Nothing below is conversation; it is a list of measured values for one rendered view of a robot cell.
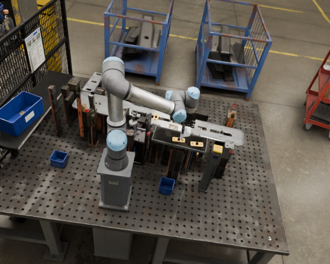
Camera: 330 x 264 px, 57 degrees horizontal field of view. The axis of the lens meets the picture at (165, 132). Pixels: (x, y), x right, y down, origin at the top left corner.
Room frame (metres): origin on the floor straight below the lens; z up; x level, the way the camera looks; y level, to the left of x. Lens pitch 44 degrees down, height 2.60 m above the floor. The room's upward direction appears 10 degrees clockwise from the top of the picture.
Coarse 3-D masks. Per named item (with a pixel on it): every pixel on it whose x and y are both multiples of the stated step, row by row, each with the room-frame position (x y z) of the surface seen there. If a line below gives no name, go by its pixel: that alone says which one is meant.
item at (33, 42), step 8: (32, 32) 1.98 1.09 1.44; (40, 32) 2.08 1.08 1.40; (24, 40) 1.86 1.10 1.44; (32, 40) 1.96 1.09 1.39; (40, 40) 2.06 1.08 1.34; (32, 48) 1.94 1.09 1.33; (40, 48) 2.04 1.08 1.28; (32, 56) 1.92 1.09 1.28; (40, 56) 2.02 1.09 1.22; (40, 64) 2.00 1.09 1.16; (32, 72) 1.88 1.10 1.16
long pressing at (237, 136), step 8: (96, 96) 1.91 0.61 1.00; (104, 96) 1.93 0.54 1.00; (72, 104) 1.77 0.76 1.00; (88, 104) 1.80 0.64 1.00; (96, 104) 1.81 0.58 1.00; (104, 104) 1.83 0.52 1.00; (128, 104) 1.88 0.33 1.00; (104, 112) 1.74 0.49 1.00; (144, 112) 1.82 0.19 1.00; (152, 112) 1.84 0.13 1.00; (160, 112) 1.86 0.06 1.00; (152, 120) 1.74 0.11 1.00; (160, 120) 1.76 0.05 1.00; (200, 120) 1.84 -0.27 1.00; (208, 128) 1.76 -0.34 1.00; (216, 128) 1.78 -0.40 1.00; (224, 128) 1.80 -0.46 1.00; (232, 128) 1.82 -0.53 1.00; (208, 136) 1.68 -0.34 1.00; (216, 136) 1.69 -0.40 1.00; (224, 136) 1.71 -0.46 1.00; (232, 136) 1.72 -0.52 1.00; (240, 136) 1.74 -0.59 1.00; (240, 144) 1.65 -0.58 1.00
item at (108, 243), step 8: (96, 232) 1.04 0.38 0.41; (104, 232) 1.05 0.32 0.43; (112, 232) 1.05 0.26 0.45; (120, 232) 1.05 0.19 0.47; (96, 240) 1.04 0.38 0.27; (104, 240) 1.05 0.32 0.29; (112, 240) 1.05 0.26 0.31; (120, 240) 1.05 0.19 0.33; (128, 240) 1.05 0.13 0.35; (96, 248) 1.04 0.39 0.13; (104, 248) 1.05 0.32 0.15; (112, 248) 1.05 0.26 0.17; (120, 248) 1.05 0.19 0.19; (128, 248) 1.05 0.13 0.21; (104, 256) 1.04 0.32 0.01; (112, 256) 1.05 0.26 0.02; (120, 256) 1.05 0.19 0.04; (128, 256) 1.06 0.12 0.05
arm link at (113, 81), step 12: (108, 72) 1.22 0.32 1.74; (120, 72) 1.25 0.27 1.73; (108, 84) 1.18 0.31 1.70; (120, 84) 1.18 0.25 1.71; (120, 96) 1.16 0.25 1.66; (132, 96) 1.18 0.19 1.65; (144, 96) 1.21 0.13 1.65; (156, 96) 1.24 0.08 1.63; (156, 108) 1.21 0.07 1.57; (168, 108) 1.23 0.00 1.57; (180, 108) 1.26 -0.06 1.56; (180, 120) 1.23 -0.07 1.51
